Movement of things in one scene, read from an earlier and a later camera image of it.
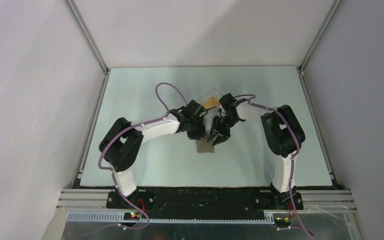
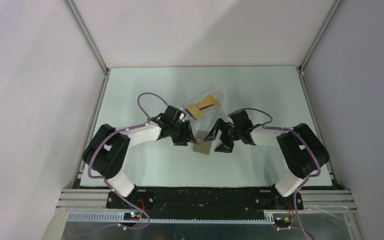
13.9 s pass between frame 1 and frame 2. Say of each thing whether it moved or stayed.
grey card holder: stayed
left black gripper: moved
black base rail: stayed
